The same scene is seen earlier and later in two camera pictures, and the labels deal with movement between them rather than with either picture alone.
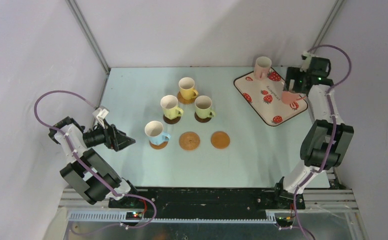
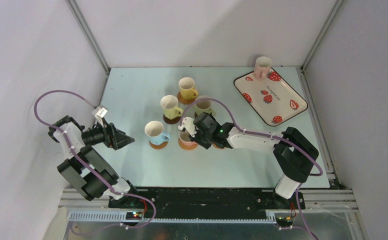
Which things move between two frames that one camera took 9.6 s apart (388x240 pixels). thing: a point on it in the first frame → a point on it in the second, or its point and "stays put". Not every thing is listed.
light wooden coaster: [184, 101] stays put
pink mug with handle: [290, 98] → [185, 138]
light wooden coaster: [161, 146] stays put
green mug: [203, 107] stays put
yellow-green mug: [169, 103] stays put
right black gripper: [293, 84] → [196, 133]
